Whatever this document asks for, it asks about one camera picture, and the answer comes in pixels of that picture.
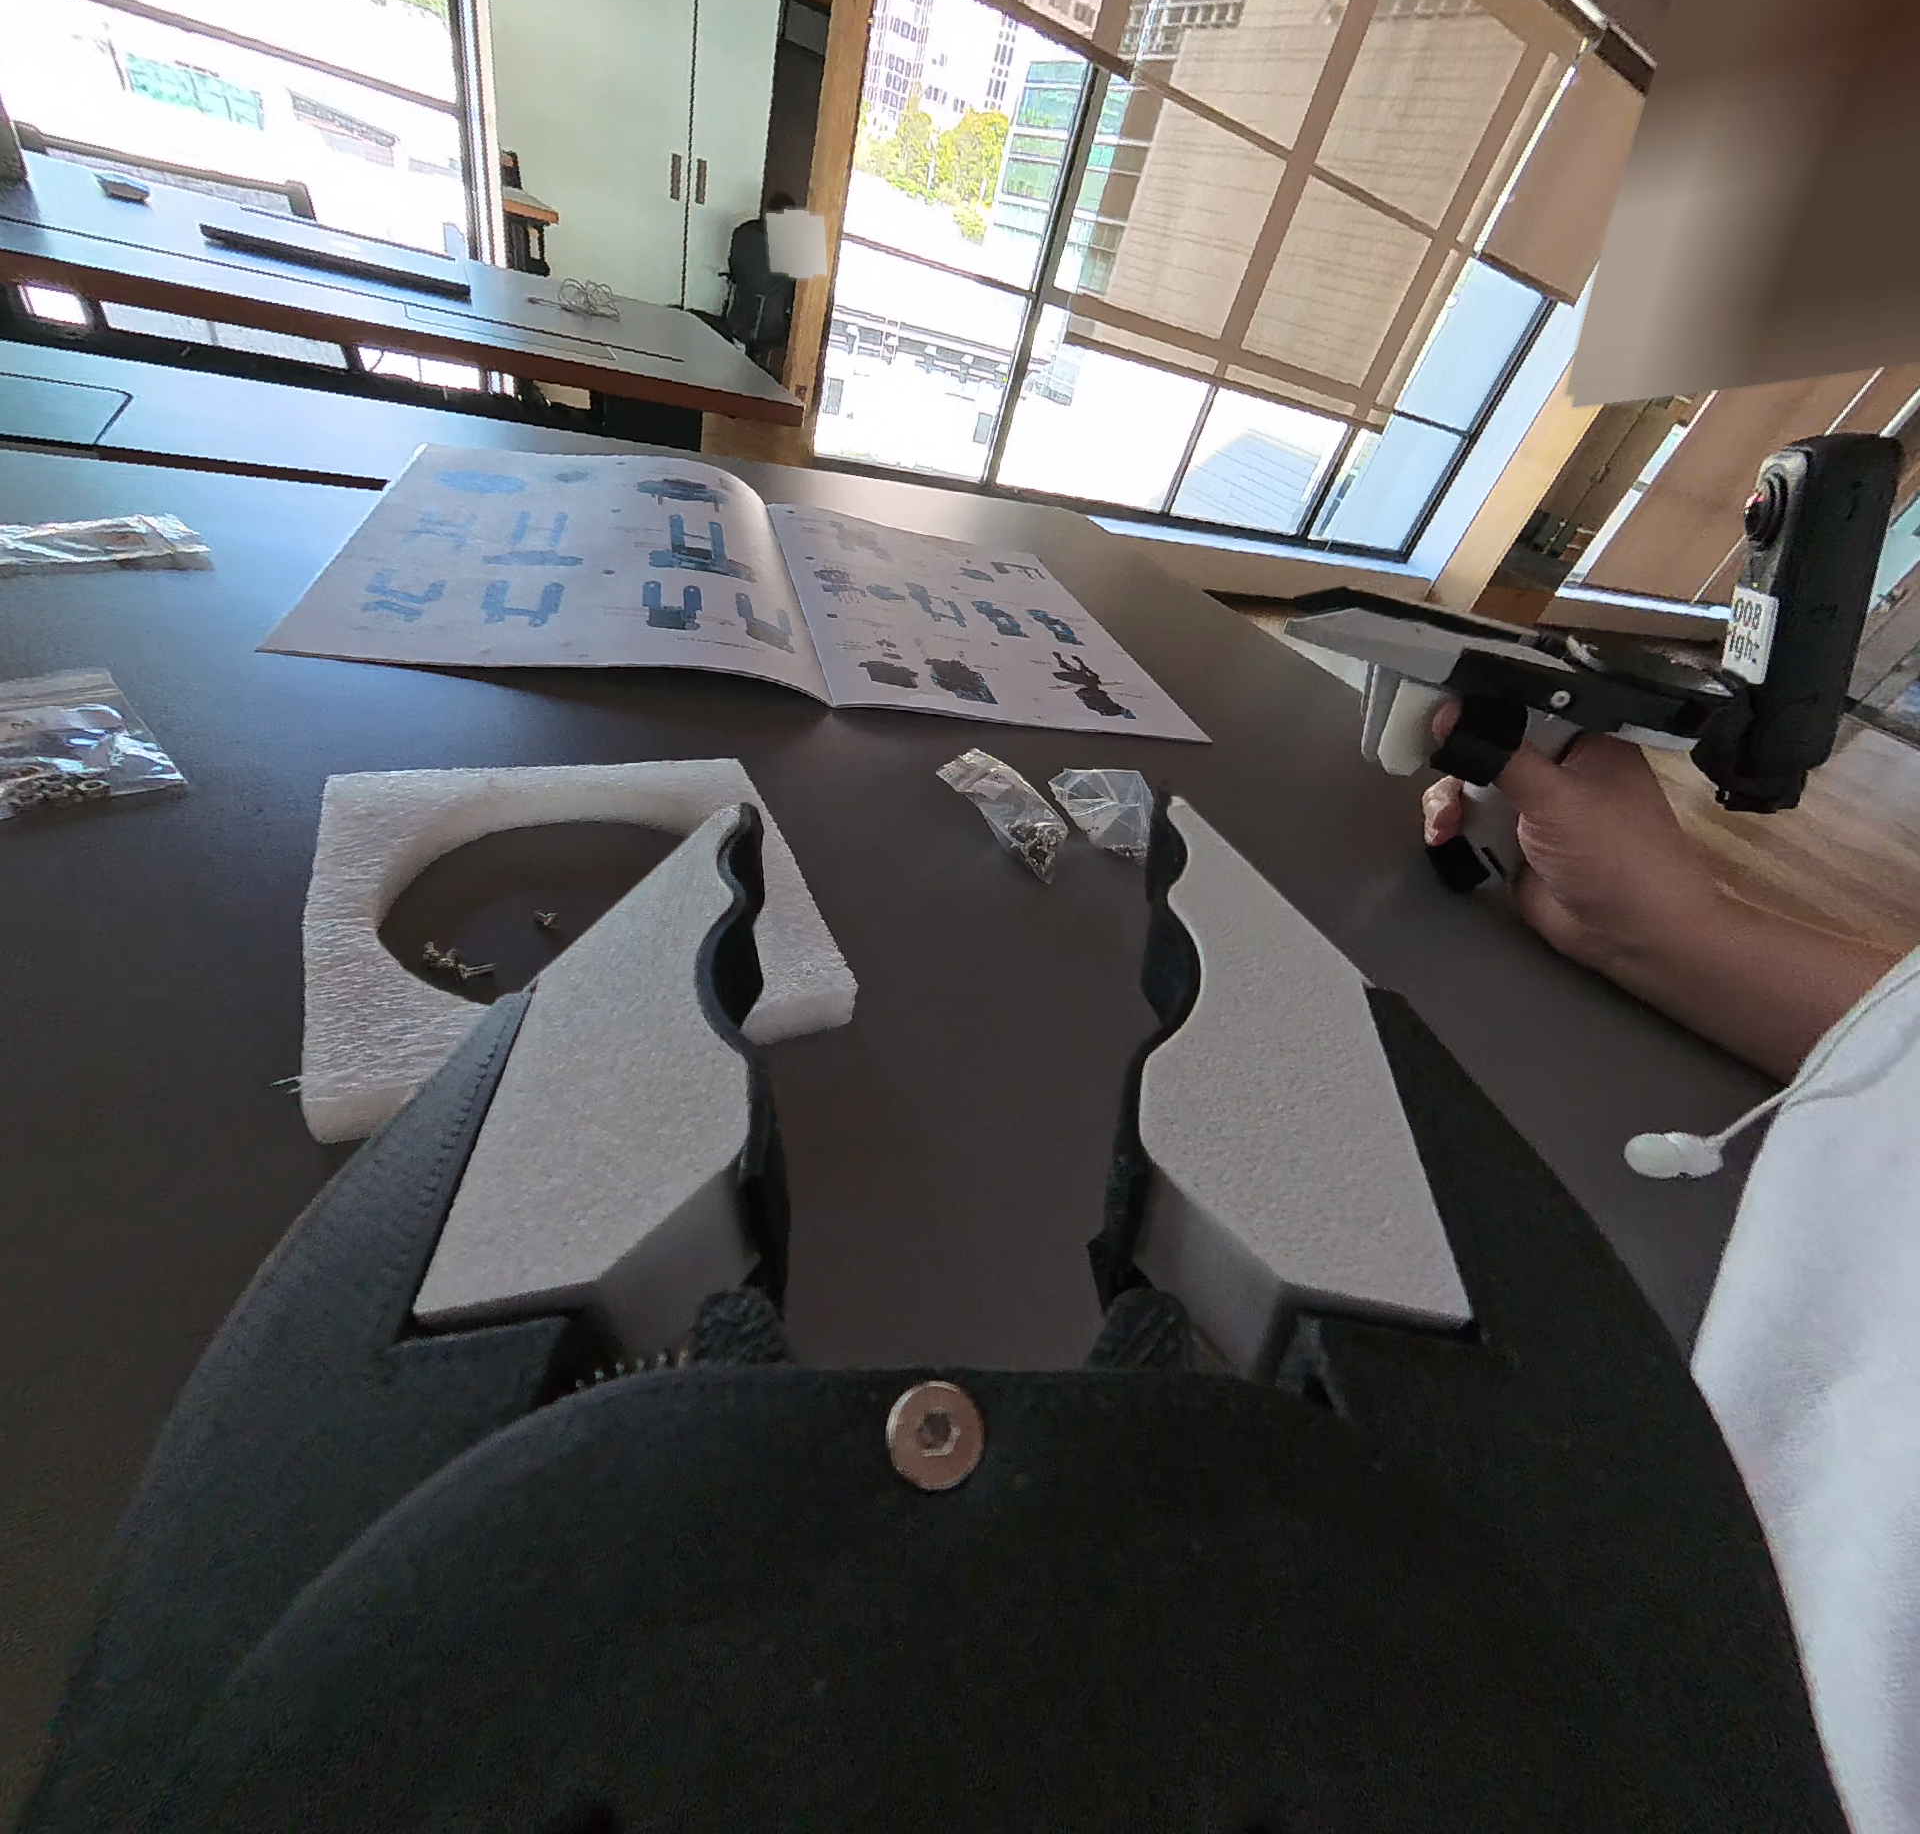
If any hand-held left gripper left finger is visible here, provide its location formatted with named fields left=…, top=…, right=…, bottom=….
left=408, top=801, right=788, bottom=1337

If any beige window blind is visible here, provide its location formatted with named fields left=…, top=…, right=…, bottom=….
left=884, top=0, right=1607, bottom=426

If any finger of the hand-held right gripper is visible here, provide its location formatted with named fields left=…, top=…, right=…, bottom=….
left=1281, top=589, right=1562, bottom=687

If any white drawstring toggle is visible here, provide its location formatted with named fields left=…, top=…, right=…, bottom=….
left=1624, top=985, right=1877, bottom=1183

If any small plastic parts bag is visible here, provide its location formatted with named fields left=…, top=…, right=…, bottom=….
left=936, top=751, right=1072, bottom=883
left=0, top=514, right=212, bottom=575
left=0, top=666, right=192, bottom=822
left=1048, top=767, right=1163, bottom=860

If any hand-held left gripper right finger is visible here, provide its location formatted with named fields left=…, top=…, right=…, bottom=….
left=1087, top=792, right=1476, bottom=1379

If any printed assembly manual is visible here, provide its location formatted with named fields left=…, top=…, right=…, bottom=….
left=257, top=441, right=1215, bottom=745

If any closed laptop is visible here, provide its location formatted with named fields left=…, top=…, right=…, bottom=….
left=198, top=213, right=474, bottom=298

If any dark grey desk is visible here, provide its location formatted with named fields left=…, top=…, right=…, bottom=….
left=0, top=340, right=1793, bottom=1760

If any white cabinet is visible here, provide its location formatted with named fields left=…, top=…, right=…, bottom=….
left=471, top=0, right=797, bottom=312

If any dark table with wooden edge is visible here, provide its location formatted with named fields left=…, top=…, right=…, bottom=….
left=0, top=154, right=807, bottom=432

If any person's right forearm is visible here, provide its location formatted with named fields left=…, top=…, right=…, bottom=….
left=1611, top=813, right=1920, bottom=1085

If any person's right hand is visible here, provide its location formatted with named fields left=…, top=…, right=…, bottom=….
left=1416, top=738, right=1674, bottom=966

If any white foam frame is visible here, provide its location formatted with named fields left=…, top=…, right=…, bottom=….
left=300, top=759, right=859, bottom=1145

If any person's white shirt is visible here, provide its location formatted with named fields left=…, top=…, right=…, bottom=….
left=1692, top=949, right=1920, bottom=1834

